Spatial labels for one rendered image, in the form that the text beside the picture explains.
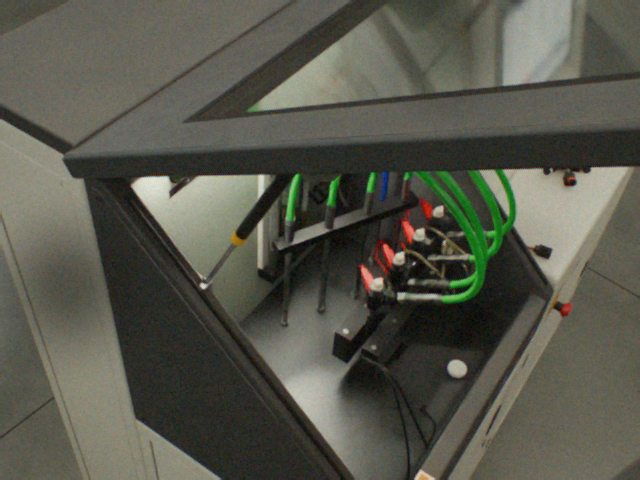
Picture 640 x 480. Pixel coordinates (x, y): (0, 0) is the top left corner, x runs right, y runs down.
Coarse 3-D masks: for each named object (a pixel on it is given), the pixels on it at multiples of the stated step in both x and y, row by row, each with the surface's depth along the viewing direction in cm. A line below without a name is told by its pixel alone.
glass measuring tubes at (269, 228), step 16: (272, 176) 140; (288, 192) 148; (304, 192) 155; (272, 208) 146; (304, 208) 159; (272, 224) 150; (304, 224) 162; (272, 240) 153; (272, 256) 156; (272, 272) 159
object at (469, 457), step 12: (516, 372) 177; (504, 384) 164; (504, 396) 184; (492, 408) 165; (492, 420) 182; (480, 432) 168; (468, 444) 154; (480, 444) 191; (468, 456) 171; (456, 468) 153; (468, 468) 192
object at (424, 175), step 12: (300, 180) 135; (432, 180) 116; (444, 192) 116; (288, 204) 139; (456, 204) 116; (288, 216) 141; (456, 216) 116; (468, 228) 117; (468, 240) 118; (480, 252) 119; (480, 264) 120; (480, 276) 121; (480, 288) 124; (444, 300) 130; (456, 300) 128
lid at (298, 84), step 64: (320, 0) 124; (384, 0) 115; (448, 0) 102; (512, 0) 91; (576, 0) 82; (256, 64) 104; (320, 64) 98; (384, 64) 88; (448, 64) 80; (512, 64) 73; (576, 64) 68; (128, 128) 100; (192, 128) 89; (256, 128) 80; (320, 128) 73; (384, 128) 67; (448, 128) 62; (512, 128) 58; (576, 128) 54
